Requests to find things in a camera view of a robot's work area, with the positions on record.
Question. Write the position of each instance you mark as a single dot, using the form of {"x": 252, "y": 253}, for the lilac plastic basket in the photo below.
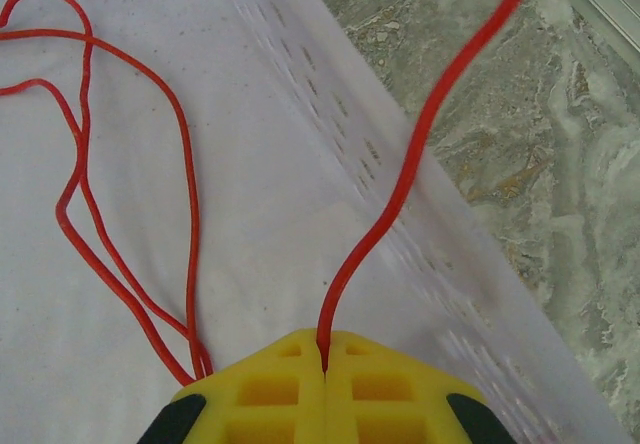
{"x": 275, "y": 189}

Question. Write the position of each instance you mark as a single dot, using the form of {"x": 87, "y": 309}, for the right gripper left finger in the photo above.
{"x": 220, "y": 399}

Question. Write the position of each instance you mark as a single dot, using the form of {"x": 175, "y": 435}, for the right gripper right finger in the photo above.
{"x": 425, "y": 394}

